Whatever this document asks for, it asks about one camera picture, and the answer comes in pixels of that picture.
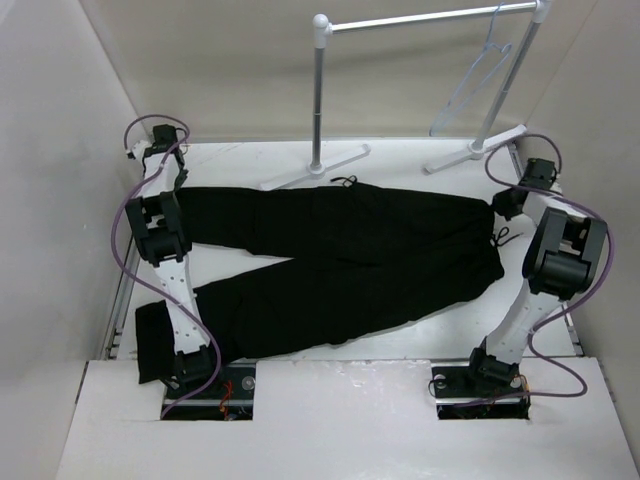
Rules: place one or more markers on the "white clothes rack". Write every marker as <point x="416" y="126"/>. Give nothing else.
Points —
<point x="364" y="71"/>

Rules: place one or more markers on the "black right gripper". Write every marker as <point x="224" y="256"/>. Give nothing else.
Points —
<point x="500" y="202"/>

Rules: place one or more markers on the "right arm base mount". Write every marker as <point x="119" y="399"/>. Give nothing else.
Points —
<point x="459" y="396"/>

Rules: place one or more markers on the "black trousers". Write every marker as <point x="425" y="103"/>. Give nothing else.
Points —
<point x="347" y="260"/>

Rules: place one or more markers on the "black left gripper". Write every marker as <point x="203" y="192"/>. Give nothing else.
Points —
<point x="180" y="179"/>

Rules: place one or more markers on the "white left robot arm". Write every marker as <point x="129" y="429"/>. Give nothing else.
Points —
<point x="165" y="250"/>

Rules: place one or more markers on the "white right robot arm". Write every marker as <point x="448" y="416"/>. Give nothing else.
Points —
<point x="561" y="262"/>

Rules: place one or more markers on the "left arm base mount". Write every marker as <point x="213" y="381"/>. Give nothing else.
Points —
<point x="229" y="398"/>

